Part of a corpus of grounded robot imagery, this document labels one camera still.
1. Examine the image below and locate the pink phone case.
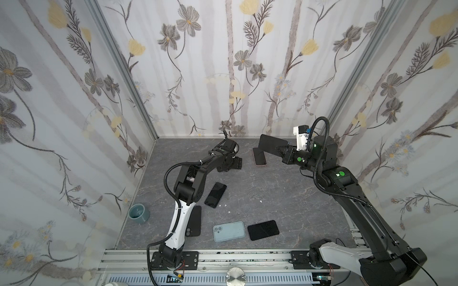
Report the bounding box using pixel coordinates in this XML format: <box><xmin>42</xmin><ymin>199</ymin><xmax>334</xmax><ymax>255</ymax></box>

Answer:
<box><xmin>252</xmin><ymin>147</ymin><xmax>268</xmax><ymax>167</ymax></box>

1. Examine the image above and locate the blue-edged phone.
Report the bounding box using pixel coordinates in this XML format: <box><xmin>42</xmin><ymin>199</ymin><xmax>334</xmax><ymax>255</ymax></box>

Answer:
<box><xmin>205</xmin><ymin>182</ymin><xmax>227</xmax><ymax>209</ymax></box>
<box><xmin>258</xmin><ymin>134</ymin><xmax>289</xmax><ymax>157</ymax></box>

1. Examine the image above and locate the light blue phone case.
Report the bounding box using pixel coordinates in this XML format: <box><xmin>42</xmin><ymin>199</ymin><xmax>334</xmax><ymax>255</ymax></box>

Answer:
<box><xmin>212</xmin><ymin>221</ymin><xmax>246</xmax><ymax>243</ymax></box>

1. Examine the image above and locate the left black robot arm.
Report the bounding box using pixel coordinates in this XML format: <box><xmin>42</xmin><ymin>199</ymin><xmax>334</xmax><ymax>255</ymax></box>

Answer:
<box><xmin>146</xmin><ymin>138</ymin><xmax>242</xmax><ymax>286</ymax></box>

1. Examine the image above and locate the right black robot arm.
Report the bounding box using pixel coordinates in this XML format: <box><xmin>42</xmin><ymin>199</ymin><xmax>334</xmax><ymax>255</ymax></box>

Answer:
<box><xmin>275</xmin><ymin>116</ymin><xmax>427</xmax><ymax>286</ymax></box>

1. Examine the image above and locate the black phone case near left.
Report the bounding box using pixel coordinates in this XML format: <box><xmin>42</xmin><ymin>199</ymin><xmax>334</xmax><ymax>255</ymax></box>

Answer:
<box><xmin>186</xmin><ymin>206</ymin><xmax>202</xmax><ymax>237</ymax></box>

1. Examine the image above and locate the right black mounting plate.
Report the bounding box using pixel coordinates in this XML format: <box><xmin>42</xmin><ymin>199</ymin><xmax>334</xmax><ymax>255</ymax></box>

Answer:
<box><xmin>289</xmin><ymin>250</ymin><xmax>340</xmax><ymax>270</ymax></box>

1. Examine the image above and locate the black mounting plate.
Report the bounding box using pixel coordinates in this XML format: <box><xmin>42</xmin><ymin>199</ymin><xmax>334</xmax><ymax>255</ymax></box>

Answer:
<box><xmin>150</xmin><ymin>251</ymin><xmax>199</xmax><ymax>271</ymax></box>
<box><xmin>289</xmin><ymin>250</ymin><xmax>340</xmax><ymax>270</ymax></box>

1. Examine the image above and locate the teal ceramic cup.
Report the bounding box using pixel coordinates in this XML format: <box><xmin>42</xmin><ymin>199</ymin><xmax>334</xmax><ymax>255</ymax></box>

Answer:
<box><xmin>128</xmin><ymin>203</ymin><xmax>150</xmax><ymax>224</ymax></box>

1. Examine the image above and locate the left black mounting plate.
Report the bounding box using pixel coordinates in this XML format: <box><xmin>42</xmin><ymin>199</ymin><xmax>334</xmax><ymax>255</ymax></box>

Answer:
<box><xmin>150</xmin><ymin>251</ymin><xmax>199</xmax><ymax>271</ymax></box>

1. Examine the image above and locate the round silver knob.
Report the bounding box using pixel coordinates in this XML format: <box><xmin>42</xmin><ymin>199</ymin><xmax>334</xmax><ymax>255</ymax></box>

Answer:
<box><xmin>225</xmin><ymin>267</ymin><xmax>247</xmax><ymax>286</ymax></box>

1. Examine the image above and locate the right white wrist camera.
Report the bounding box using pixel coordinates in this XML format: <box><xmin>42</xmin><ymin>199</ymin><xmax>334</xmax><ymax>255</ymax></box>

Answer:
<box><xmin>293</xmin><ymin>125</ymin><xmax>311</xmax><ymax>151</ymax></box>

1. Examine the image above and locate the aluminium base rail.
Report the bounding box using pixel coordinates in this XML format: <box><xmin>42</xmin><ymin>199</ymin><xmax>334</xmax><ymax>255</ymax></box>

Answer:
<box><xmin>96</xmin><ymin>249</ymin><xmax>367</xmax><ymax>286</ymax></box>

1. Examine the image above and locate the white slotted cable duct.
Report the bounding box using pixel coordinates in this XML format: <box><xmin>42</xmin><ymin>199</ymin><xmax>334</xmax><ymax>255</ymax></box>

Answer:
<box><xmin>106</xmin><ymin>272</ymin><xmax>320</xmax><ymax>286</ymax></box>

